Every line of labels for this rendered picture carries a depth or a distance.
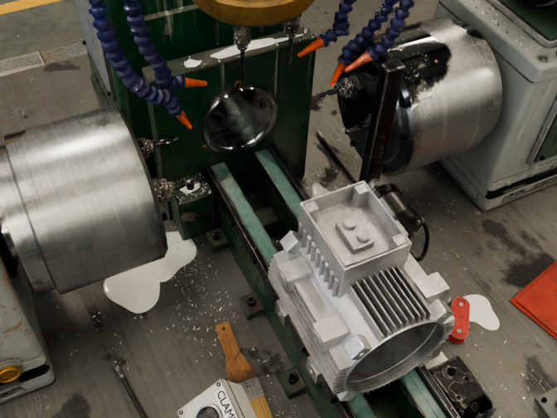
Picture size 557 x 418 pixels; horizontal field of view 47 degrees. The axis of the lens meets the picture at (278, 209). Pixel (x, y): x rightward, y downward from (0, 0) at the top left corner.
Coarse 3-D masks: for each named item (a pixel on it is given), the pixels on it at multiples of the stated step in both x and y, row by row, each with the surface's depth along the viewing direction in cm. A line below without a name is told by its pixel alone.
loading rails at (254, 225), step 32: (256, 160) 123; (224, 192) 115; (256, 192) 130; (288, 192) 116; (224, 224) 120; (256, 224) 111; (288, 224) 117; (256, 256) 106; (256, 288) 113; (288, 352) 107; (288, 384) 103; (320, 384) 96; (416, 384) 93; (320, 416) 101; (352, 416) 89; (384, 416) 97; (416, 416) 93; (448, 416) 90
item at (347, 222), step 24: (336, 192) 86; (360, 192) 86; (312, 216) 85; (336, 216) 87; (360, 216) 88; (384, 216) 85; (312, 240) 85; (336, 240) 85; (360, 240) 83; (384, 240) 85; (408, 240) 82; (336, 264) 80; (360, 264) 79; (384, 264) 82; (336, 288) 82
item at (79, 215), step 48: (0, 144) 92; (48, 144) 88; (96, 144) 88; (144, 144) 101; (0, 192) 84; (48, 192) 85; (96, 192) 86; (144, 192) 88; (48, 240) 85; (96, 240) 88; (144, 240) 91; (48, 288) 92
